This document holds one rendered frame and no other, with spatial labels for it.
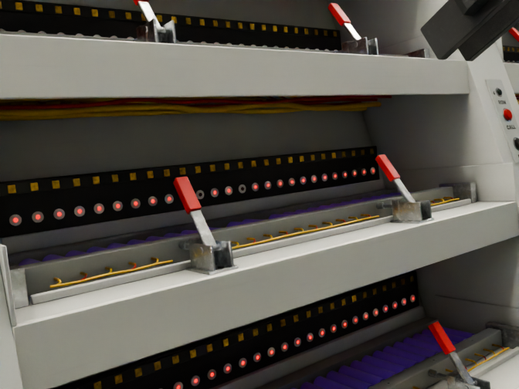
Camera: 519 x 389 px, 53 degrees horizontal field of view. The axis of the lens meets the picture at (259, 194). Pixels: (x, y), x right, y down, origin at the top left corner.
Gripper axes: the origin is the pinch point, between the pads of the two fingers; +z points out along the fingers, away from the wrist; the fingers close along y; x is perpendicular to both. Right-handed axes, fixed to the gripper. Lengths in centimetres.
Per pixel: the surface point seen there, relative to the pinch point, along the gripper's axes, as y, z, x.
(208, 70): -11.1, 17.4, 8.9
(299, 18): 22, 32, 33
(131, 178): -13.8, 34.0, 7.5
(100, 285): -23.2, 24.8, -6.2
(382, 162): 11.5, 22.6, 0.1
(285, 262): -8.9, 20.7, -9.0
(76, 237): -20.6, 36.2, 2.6
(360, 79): 8.6, 17.8, 8.4
